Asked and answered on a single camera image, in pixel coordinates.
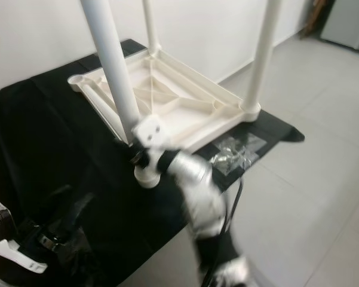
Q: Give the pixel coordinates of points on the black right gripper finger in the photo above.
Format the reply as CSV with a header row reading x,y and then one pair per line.
x,y
126,149

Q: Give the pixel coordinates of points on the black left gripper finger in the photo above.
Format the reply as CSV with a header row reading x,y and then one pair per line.
x,y
86,214

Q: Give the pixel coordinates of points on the white plastic table leg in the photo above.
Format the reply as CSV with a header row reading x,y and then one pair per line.
x,y
113,60
149,24
104,107
263,54

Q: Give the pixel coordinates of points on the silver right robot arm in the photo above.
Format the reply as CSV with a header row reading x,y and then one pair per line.
x,y
203,197

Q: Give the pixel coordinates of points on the white plastic table top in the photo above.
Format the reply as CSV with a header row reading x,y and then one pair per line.
x,y
197,101

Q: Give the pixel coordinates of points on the clear tape patch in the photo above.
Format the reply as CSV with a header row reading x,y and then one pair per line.
x,y
239,152

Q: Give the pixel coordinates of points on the black tablecloth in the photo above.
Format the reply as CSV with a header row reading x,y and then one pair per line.
x,y
24,143

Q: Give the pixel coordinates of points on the grey refrigerator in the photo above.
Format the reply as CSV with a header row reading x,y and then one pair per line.
x,y
346,24

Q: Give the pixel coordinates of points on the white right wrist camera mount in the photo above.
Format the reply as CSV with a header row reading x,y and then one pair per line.
x,y
152,131

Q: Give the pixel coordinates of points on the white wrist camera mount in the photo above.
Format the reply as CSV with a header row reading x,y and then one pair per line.
x,y
152,131
3,239

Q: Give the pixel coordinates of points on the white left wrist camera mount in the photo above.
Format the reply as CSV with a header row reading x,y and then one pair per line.
x,y
3,239

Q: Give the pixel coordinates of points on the brown wooden frame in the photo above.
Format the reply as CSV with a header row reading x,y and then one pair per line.
x,y
316,17

